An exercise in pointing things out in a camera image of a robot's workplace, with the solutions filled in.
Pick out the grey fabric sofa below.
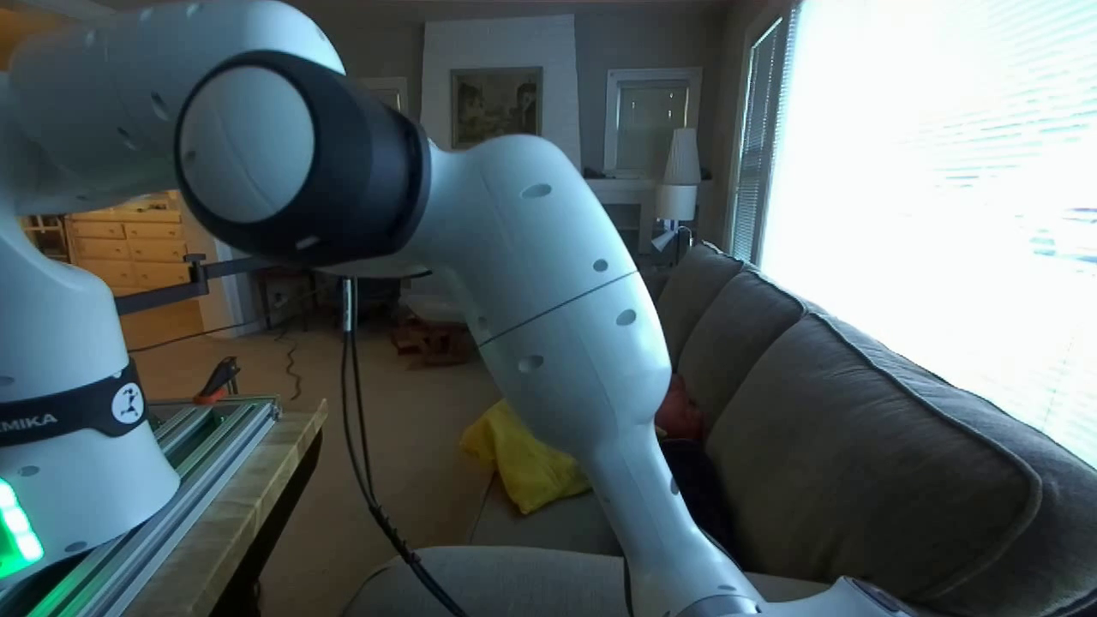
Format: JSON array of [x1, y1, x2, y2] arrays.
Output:
[[341, 237, 1097, 617]]

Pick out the yellow cloth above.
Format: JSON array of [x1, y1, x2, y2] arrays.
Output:
[[459, 393, 598, 522]]

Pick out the white table lamp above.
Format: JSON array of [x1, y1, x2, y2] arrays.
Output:
[[650, 122, 704, 227]]

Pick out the framed painting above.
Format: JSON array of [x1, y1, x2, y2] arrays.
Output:
[[446, 66, 546, 150]]

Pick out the dark side table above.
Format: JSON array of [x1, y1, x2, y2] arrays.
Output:
[[253, 266, 345, 331]]

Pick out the red black clamp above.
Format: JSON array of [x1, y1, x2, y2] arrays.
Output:
[[193, 353, 248, 409]]

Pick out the black boom bar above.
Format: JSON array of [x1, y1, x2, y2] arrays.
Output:
[[112, 251, 302, 317]]

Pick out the aluminium mounting plate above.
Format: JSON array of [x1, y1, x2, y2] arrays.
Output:
[[0, 393, 285, 617]]

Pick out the large bright window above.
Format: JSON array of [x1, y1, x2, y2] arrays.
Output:
[[757, 0, 1097, 465]]

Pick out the wooden dresser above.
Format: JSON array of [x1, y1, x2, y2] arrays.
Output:
[[63, 187, 193, 300]]

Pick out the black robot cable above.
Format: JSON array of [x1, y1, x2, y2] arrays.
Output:
[[337, 278, 474, 617]]

